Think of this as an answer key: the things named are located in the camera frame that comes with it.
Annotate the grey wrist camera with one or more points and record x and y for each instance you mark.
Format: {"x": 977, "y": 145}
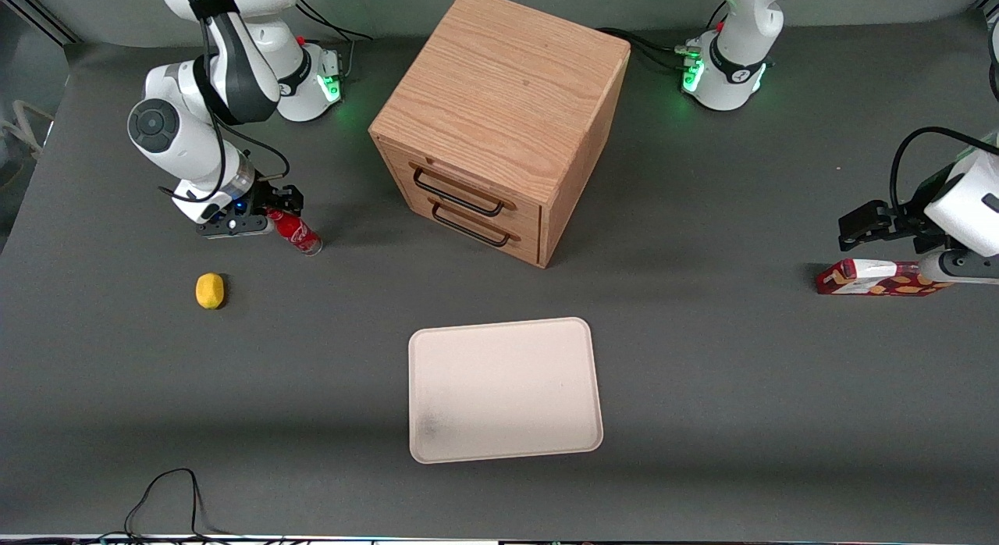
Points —
{"x": 234, "y": 226}
{"x": 964, "y": 266}

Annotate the yellow lemon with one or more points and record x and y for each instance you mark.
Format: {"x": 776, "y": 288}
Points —
{"x": 209, "y": 290}

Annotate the red coke bottle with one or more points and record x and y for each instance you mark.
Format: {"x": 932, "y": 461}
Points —
{"x": 300, "y": 236}

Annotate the beige plastic tray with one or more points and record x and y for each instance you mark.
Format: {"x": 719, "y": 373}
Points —
{"x": 503, "y": 389}

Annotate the red snack box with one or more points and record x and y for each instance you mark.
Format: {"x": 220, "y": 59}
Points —
{"x": 874, "y": 281}

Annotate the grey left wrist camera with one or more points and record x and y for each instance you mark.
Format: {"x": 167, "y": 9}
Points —
{"x": 964, "y": 266}

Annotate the aluminium frame rail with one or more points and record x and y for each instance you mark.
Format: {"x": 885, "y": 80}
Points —
{"x": 43, "y": 18}

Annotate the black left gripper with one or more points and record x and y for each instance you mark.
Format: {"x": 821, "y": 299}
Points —
{"x": 915, "y": 215}

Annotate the wooden drawer cabinet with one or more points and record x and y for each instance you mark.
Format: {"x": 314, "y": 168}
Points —
{"x": 499, "y": 100}

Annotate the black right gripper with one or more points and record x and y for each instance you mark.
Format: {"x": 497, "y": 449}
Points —
{"x": 266, "y": 197}

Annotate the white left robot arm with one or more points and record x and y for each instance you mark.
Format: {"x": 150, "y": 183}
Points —
{"x": 972, "y": 205}

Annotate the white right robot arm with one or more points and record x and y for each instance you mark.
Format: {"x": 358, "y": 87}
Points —
{"x": 226, "y": 69}

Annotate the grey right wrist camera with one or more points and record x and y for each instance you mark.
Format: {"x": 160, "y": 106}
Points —
{"x": 234, "y": 226}

